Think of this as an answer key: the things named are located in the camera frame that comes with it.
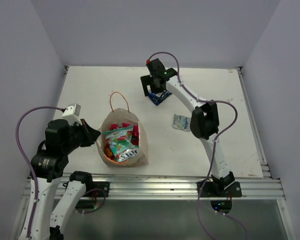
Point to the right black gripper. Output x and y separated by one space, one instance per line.
147 80

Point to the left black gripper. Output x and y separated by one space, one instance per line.
89 132

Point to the blue snack packet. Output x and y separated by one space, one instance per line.
158 98

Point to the orange Doritos chip bag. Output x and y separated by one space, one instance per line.
108 153

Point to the green Fox's candy bag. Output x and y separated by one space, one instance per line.
119 141

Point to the pink snack bag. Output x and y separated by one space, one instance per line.
134 131

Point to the small silver snack packet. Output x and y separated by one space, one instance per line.
181 122

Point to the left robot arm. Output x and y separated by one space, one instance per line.
44 220

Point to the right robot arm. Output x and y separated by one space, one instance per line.
204 120

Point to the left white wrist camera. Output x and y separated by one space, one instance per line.
71 114

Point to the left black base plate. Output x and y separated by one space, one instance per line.
98 189

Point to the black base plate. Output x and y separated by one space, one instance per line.
98 189
210 191

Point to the aluminium mounting rail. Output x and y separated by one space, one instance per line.
142 187

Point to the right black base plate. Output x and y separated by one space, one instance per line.
210 191

